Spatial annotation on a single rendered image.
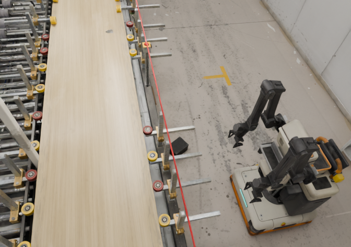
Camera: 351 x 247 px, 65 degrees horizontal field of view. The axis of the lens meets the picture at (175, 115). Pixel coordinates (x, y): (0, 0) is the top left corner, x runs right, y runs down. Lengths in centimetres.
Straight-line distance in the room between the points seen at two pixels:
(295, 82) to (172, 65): 184
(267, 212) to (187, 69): 229
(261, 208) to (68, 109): 197
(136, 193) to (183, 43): 306
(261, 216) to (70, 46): 253
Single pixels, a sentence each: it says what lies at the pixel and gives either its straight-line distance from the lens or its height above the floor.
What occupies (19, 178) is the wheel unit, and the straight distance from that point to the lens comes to 236.
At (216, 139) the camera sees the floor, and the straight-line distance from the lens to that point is 342.
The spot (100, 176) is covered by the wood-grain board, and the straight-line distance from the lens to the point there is 215.
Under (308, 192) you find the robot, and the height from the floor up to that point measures 77.
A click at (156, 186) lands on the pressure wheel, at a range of 208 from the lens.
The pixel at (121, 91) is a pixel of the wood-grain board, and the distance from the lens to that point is 260.
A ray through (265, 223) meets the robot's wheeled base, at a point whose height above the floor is 28.
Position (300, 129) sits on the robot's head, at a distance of 198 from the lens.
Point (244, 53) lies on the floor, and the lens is 464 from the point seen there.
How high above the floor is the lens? 281
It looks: 52 degrees down
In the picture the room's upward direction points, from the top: 6 degrees clockwise
